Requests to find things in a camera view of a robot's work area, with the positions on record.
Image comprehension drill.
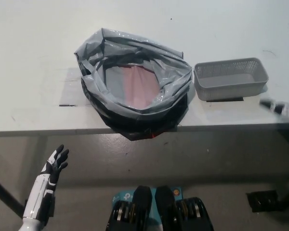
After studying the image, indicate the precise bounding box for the grey perforated rectangular container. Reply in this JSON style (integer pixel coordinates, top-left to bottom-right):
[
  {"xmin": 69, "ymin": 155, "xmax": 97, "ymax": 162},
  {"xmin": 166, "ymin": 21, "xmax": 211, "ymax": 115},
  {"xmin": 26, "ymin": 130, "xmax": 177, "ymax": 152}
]
[{"xmin": 194, "ymin": 57, "xmax": 270, "ymax": 101}]

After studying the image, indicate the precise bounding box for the black ribbed robot body block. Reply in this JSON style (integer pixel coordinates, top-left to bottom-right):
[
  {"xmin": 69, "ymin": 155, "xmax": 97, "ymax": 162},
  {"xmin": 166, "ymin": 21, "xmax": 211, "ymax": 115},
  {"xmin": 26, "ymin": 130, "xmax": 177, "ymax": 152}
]
[
  {"xmin": 105, "ymin": 185, "xmax": 153, "ymax": 231},
  {"xmin": 155, "ymin": 185, "xmax": 209, "ymax": 231}
]

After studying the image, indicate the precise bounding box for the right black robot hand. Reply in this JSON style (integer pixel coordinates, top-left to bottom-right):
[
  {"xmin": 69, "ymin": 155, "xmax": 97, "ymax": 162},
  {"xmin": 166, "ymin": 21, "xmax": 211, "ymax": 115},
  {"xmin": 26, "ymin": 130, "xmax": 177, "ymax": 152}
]
[{"xmin": 259, "ymin": 23, "xmax": 289, "ymax": 121}]

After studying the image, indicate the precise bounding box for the grey plastic bag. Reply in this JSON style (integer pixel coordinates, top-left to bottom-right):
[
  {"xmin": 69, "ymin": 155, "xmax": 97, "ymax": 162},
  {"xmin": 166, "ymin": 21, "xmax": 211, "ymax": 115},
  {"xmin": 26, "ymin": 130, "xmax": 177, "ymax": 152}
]
[{"xmin": 74, "ymin": 27, "xmax": 194, "ymax": 142}]

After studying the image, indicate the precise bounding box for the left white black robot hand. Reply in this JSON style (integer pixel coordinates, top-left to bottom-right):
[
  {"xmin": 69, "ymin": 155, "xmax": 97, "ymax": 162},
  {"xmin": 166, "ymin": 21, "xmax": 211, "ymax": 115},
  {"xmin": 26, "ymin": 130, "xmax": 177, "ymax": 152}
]
[{"xmin": 23, "ymin": 144, "xmax": 70, "ymax": 219}]

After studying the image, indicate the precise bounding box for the pink sheet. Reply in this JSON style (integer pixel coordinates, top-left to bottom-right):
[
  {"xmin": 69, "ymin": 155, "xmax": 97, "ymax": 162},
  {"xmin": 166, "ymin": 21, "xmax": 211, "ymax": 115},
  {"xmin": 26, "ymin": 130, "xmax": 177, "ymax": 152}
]
[{"xmin": 121, "ymin": 64, "xmax": 160, "ymax": 109}]

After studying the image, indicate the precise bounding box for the teal box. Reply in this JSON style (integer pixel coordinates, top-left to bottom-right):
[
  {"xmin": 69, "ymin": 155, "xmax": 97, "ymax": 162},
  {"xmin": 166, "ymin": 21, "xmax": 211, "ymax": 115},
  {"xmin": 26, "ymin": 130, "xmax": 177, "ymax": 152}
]
[{"xmin": 112, "ymin": 186, "xmax": 184, "ymax": 231}]

